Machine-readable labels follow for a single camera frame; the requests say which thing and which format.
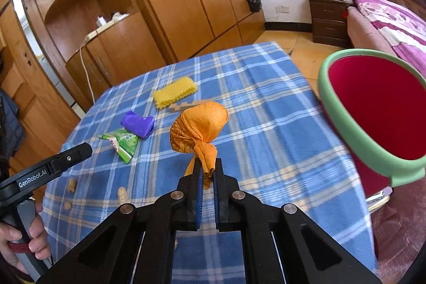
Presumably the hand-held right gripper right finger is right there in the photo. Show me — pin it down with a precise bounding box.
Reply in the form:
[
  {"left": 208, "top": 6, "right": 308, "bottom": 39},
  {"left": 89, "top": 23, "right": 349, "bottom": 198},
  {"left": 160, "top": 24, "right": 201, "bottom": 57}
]
[{"left": 213, "top": 158, "right": 383, "bottom": 284}]

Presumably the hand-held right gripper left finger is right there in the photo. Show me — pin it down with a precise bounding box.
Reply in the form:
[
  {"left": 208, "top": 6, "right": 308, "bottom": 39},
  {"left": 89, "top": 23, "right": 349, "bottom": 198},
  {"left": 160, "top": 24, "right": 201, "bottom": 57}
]
[{"left": 35, "top": 158, "right": 204, "bottom": 284}]

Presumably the green snack wrapper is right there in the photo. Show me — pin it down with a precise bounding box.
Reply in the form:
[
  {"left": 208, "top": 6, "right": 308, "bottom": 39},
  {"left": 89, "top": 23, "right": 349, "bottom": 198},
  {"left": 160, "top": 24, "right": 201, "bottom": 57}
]
[{"left": 98, "top": 130, "right": 138, "bottom": 165}]

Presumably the purple wrapper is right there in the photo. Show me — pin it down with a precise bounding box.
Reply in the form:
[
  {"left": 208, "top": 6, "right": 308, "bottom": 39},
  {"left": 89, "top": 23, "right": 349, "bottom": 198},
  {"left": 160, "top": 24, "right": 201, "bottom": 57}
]
[{"left": 120, "top": 110, "right": 156, "bottom": 139}]

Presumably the orange foam net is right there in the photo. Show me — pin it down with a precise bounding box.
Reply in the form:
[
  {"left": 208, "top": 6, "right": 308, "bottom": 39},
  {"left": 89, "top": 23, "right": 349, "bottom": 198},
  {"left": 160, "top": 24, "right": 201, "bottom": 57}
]
[{"left": 170, "top": 101, "right": 230, "bottom": 190}]

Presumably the yellow foam net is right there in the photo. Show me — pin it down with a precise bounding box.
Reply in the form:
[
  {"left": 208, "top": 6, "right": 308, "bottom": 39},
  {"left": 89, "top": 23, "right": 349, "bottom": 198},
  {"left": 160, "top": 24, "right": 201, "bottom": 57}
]
[{"left": 153, "top": 77, "right": 198, "bottom": 110}]

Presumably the red bucket with green rim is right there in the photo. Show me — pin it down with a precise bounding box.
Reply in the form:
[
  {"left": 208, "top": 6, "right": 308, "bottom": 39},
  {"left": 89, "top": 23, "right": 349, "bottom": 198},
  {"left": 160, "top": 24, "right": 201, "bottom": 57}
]
[{"left": 318, "top": 49, "right": 426, "bottom": 205}]

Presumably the person's left hand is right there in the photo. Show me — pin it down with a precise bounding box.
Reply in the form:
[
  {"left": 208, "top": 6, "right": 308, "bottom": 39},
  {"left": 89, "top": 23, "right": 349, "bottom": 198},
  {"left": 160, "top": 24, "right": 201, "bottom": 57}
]
[{"left": 0, "top": 202, "right": 52, "bottom": 275}]

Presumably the wooden door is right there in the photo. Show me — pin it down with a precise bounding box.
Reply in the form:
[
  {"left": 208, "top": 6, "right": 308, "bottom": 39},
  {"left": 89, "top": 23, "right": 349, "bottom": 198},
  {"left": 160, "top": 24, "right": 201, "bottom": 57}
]
[{"left": 0, "top": 0, "right": 84, "bottom": 205}]

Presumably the blue plaid tablecloth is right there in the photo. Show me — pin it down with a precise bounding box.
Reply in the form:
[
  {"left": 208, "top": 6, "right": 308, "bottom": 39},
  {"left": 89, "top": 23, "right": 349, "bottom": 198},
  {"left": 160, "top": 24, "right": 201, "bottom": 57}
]
[{"left": 42, "top": 41, "right": 378, "bottom": 284}]

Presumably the wooden shelf cabinet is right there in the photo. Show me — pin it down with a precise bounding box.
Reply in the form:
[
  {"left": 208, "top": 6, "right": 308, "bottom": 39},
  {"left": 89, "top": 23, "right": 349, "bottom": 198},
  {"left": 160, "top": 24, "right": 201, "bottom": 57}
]
[{"left": 10, "top": 0, "right": 167, "bottom": 112}]

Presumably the white power strip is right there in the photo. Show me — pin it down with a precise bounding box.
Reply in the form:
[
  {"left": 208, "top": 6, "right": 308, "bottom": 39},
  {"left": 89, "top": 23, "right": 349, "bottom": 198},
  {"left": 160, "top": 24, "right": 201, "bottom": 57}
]
[{"left": 83, "top": 14, "right": 130, "bottom": 42}]

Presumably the stack of books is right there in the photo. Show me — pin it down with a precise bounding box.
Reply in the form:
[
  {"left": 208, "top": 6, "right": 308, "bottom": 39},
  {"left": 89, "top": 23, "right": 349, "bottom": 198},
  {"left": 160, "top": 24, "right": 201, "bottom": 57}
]
[{"left": 366, "top": 186, "right": 393, "bottom": 213}]

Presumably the dark wooden nightstand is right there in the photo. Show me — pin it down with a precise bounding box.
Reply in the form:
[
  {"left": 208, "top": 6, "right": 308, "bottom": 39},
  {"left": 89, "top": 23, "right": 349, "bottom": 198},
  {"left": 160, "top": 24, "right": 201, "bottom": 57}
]
[{"left": 308, "top": 0, "right": 351, "bottom": 48}]

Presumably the bed with purple floral bedding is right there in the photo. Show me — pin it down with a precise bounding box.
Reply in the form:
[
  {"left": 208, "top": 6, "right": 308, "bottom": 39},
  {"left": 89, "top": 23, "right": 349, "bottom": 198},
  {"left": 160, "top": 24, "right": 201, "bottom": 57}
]
[{"left": 349, "top": 0, "right": 426, "bottom": 78}]

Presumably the white power cable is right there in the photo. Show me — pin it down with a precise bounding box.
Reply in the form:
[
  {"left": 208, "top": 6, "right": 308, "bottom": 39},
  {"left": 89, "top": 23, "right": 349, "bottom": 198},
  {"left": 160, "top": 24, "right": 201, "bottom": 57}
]
[{"left": 78, "top": 38, "right": 97, "bottom": 103}]

